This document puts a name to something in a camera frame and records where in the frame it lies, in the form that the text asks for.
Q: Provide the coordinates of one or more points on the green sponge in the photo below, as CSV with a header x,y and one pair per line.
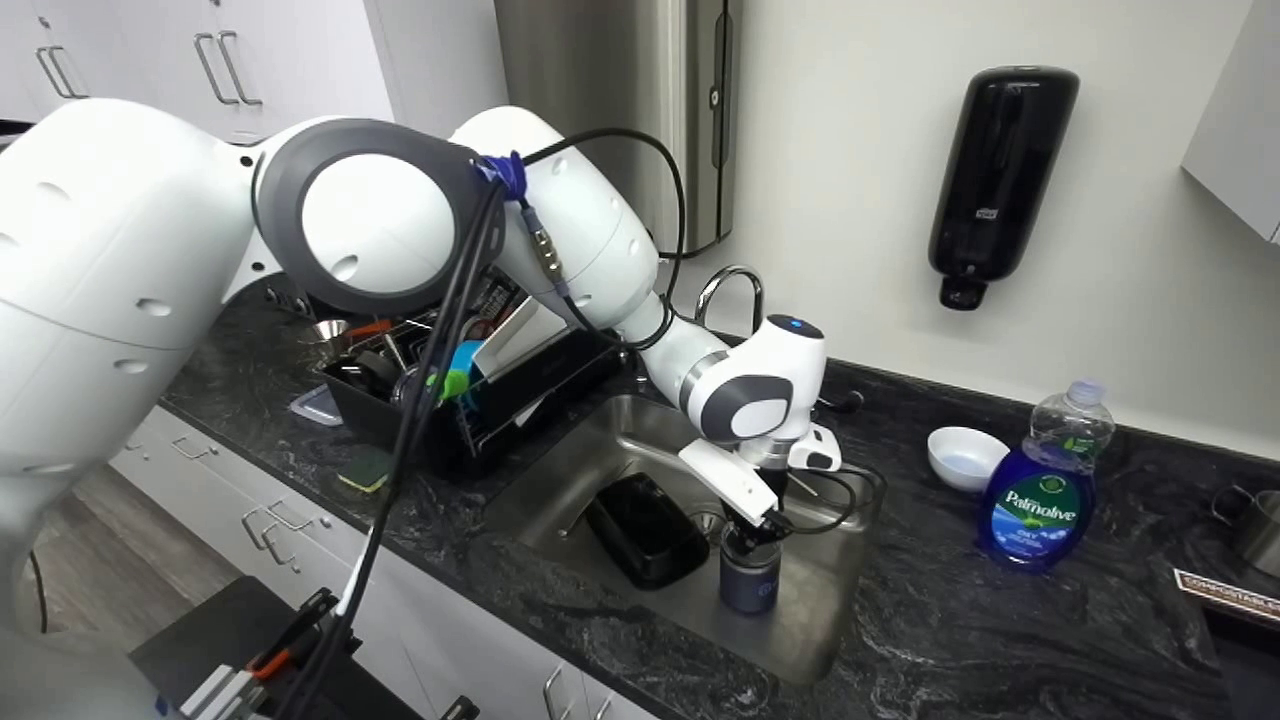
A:
x,y
360,470

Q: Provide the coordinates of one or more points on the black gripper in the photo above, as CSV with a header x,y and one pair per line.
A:
x,y
768,521

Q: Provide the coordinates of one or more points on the black plastic tray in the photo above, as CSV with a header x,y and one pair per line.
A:
x,y
647,534

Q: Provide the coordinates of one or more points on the white lower cabinets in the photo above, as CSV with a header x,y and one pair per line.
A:
x,y
442,627

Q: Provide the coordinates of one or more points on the blue dish soap bottle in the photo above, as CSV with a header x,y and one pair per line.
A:
x,y
1033,513

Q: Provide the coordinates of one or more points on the stainless steel sink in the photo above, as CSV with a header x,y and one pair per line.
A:
x,y
827,603

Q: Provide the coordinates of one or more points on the black dish rack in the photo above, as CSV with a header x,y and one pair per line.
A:
x,y
532,386

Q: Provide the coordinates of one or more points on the white bowl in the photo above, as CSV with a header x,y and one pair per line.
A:
x,y
962,461

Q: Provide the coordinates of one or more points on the dark blue steel thermocup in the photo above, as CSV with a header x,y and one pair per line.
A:
x,y
751,584

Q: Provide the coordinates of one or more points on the black wall soap dispenser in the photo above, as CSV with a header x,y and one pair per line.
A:
x,y
1002,172

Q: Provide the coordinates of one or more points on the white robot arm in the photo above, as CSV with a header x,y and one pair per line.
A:
x,y
107,266

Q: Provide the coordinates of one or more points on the chrome faucet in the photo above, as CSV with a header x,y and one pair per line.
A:
x,y
728,275

